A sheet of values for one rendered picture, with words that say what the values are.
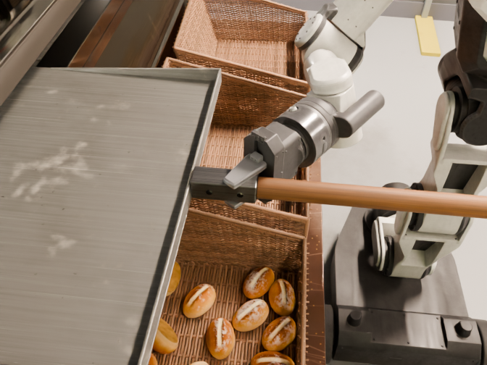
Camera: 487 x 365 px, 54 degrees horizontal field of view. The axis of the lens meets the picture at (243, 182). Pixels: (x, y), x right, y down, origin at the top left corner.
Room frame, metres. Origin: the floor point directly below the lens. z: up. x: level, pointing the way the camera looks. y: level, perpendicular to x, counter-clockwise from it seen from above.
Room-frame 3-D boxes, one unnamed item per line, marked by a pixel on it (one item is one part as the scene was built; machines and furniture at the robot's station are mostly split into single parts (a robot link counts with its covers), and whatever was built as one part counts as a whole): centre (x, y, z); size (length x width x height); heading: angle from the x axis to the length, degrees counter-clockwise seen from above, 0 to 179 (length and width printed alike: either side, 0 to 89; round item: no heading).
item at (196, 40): (1.68, -0.02, 0.72); 0.56 x 0.49 x 0.28; 176
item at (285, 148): (0.53, -0.06, 1.20); 0.12 x 0.10 x 0.13; 139
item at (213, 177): (0.46, 0.03, 1.20); 0.09 x 0.04 x 0.03; 83
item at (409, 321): (1.01, -0.57, 0.19); 0.64 x 0.52 x 0.33; 174
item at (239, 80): (1.07, 0.04, 0.72); 0.56 x 0.49 x 0.28; 175
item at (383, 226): (1.04, -0.57, 0.28); 0.21 x 0.20 x 0.13; 174
